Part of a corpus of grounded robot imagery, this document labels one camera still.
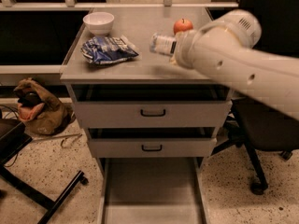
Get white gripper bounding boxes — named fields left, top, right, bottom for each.
left=169, top=30, right=198, bottom=69

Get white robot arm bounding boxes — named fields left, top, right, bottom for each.
left=174, top=9, right=299, bottom=119

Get grey drawer cabinet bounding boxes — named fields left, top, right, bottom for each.
left=60, top=6, right=245, bottom=166

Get middle grey drawer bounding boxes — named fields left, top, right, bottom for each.
left=88, top=127, right=217, bottom=158

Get grey drawer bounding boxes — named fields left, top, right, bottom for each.
left=97, top=158, right=208, bottom=224
left=72, top=84, right=231, bottom=128
left=88, top=127, right=217, bottom=158

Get top grey drawer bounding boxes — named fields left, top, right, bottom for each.
left=72, top=84, right=231, bottom=128

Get bottom grey drawer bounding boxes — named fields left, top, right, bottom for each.
left=97, top=158, right=208, bottom=224

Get red apple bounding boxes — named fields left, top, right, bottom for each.
left=173, top=19, right=193, bottom=34

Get blue chip bag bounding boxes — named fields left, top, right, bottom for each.
left=80, top=35, right=139, bottom=65

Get white ceramic bowl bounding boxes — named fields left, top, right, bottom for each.
left=83, top=12, right=114, bottom=35

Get black office chair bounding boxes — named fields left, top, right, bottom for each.
left=213, top=0, right=299, bottom=195

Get brown paper bag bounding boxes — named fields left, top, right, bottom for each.
left=13, top=77, right=71, bottom=135

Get black rolling stand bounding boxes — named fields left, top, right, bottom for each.
left=0, top=109, right=90, bottom=224

